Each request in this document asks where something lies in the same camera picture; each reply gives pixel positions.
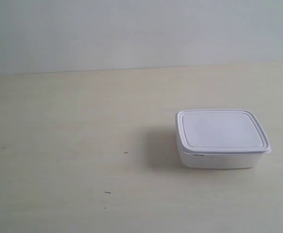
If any white lidded plastic container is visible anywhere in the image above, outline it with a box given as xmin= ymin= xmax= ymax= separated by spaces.
xmin=175 ymin=109 xmax=271 ymax=169

